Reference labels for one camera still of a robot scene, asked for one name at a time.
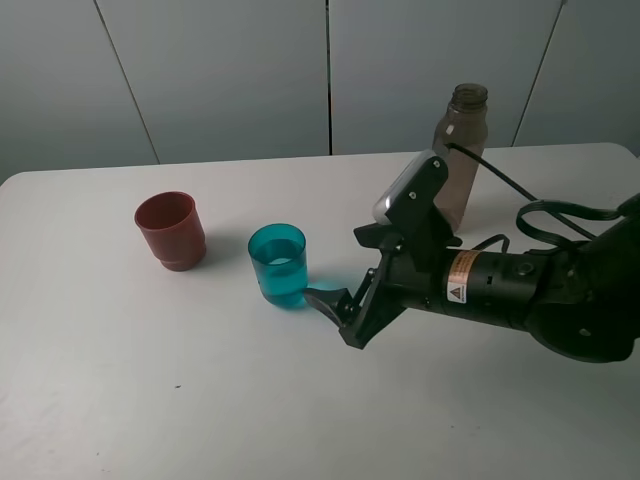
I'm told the red plastic cup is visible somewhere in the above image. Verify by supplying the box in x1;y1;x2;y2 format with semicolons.
134;191;207;272

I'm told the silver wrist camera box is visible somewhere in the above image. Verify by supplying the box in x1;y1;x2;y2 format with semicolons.
372;150;448;225

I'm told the smoky clear plastic bottle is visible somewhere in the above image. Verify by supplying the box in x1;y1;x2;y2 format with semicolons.
432;83;488;232

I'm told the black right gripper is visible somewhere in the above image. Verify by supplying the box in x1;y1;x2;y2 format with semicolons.
303;223;540;349

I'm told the teal translucent plastic cup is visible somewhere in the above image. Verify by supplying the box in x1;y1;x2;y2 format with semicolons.
248;223;308;309

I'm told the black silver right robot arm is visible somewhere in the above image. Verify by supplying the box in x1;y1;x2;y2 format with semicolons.
304;198;639;363

